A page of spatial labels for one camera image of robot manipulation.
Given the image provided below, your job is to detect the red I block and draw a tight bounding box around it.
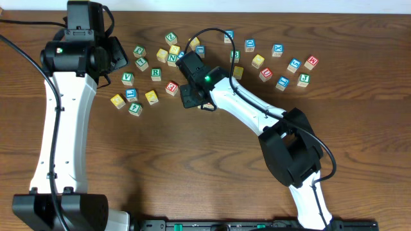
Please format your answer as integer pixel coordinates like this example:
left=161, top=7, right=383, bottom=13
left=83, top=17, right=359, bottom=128
left=198, top=103, right=214, bottom=110

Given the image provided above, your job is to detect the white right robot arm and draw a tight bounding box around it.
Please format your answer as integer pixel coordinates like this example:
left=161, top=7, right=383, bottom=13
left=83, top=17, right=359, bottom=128
left=176, top=51, right=332, bottom=230

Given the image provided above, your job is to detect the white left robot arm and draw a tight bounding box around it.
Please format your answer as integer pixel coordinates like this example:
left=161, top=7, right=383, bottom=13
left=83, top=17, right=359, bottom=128
left=12, top=1, right=136, bottom=230

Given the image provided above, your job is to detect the red E block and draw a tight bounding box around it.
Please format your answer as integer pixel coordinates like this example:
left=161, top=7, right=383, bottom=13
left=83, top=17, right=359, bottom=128
left=165, top=81, right=179, bottom=96

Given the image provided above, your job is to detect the green J block left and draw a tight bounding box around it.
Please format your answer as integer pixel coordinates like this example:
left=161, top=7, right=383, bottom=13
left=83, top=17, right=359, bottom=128
left=133, top=46, right=146, bottom=58

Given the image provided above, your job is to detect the green j block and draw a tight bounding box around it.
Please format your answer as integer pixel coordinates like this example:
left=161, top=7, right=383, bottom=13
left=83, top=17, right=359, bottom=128
left=297, top=73, right=311, bottom=87
left=133, top=46, right=146, bottom=58

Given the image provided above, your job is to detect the green V block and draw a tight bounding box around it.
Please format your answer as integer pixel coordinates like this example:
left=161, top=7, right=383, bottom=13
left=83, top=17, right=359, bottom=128
left=121, top=73, right=134, bottom=86

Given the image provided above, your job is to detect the green 7 block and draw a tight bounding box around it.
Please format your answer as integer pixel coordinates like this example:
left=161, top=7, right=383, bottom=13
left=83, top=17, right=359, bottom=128
left=135, top=57, right=149, bottom=71

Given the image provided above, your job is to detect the blue T block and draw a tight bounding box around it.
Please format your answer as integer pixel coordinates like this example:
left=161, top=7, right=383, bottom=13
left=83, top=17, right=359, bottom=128
left=125, top=89, right=138, bottom=102

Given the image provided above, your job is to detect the green R block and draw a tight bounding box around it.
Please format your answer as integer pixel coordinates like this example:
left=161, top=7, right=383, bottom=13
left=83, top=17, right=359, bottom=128
left=151, top=68, right=162, bottom=81

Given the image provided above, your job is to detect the yellow K block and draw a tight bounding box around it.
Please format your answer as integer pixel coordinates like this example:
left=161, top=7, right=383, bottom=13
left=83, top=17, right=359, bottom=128
left=145, top=90, right=159, bottom=105

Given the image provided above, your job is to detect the green N block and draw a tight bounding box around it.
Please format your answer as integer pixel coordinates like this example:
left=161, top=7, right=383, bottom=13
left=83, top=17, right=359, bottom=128
left=167, top=54, right=178, bottom=67

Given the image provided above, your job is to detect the yellow G block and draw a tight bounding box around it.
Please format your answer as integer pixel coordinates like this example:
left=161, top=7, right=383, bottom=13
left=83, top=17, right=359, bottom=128
left=110, top=94, right=126, bottom=109

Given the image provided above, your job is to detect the yellow C block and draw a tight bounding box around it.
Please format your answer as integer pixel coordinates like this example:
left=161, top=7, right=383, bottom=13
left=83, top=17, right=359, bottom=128
left=156, top=48, right=169, bottom=63

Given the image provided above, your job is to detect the blue L block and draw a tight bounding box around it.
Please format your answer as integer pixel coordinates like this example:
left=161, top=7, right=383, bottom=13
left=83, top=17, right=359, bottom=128
left=195, top=46, right=206, bottom=58

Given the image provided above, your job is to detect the yellow s block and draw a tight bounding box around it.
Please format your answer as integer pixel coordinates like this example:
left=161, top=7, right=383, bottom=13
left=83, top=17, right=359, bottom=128
left=232, top=66, right=244, bottom=80
left=169, top=45, right=180, bottom=55

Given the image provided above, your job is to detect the yellow S block centre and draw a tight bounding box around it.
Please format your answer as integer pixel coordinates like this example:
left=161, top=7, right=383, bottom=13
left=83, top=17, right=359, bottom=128
left=232, top=66, right=244, bottom=80

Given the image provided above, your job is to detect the yellow O block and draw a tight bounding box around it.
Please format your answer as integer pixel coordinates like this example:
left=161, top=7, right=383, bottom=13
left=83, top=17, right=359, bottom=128
left=189, top=37, right=200, bottom=51

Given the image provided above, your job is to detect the green 4 block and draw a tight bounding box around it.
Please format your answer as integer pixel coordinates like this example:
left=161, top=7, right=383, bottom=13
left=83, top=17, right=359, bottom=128
left=128, top=103, right=143, bottom=116

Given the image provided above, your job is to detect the green Z block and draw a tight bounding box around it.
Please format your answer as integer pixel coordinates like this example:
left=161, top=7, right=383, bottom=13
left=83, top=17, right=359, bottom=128
left=165, top=32, right=178, bottom=46

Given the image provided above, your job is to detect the green B block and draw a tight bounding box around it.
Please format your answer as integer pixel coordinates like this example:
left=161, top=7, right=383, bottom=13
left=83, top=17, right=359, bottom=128
left=229, top=50, right=241, bottom=63

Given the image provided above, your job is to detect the blue D block far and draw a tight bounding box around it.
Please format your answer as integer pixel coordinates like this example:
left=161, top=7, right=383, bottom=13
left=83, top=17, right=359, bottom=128
left=224, top=30, right=234, bottom=44

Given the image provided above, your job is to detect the blue d block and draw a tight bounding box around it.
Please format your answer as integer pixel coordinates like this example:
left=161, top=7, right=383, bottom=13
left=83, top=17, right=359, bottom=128
left=245, top=39, right=256, bottom=53
left=224, top=30, right=234, bottom=44

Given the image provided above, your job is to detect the red U block right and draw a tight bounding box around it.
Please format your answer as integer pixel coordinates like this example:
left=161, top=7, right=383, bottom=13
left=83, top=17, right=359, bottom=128
left=259, top=67, right=273, bottom=82

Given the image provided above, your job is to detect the blue D block near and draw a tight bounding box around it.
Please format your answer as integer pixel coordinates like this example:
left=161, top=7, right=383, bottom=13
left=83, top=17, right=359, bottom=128
left=245, top=39, right=256, bottom=53

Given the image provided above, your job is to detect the blue I block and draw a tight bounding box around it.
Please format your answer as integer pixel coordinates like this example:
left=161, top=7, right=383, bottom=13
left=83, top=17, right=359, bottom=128
left=275, top=76, right=290, bottom=91

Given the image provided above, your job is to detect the blue X block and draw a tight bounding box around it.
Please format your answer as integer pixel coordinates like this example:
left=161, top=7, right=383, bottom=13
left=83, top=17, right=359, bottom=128
left=272, top=44, right=284, bottom=57

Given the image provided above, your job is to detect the green J block right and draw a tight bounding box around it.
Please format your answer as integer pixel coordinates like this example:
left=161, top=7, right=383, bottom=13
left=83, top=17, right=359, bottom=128
left=297, top=73, right=311, bottom=87

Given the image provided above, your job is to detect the red M block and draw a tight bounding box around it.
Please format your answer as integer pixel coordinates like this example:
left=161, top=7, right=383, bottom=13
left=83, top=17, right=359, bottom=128
left=304, top=55, right=319, bottom=70

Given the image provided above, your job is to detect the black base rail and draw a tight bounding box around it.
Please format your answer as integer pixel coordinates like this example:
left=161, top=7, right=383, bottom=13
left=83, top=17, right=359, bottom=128
left=129, top=219, right=379, bottom=231

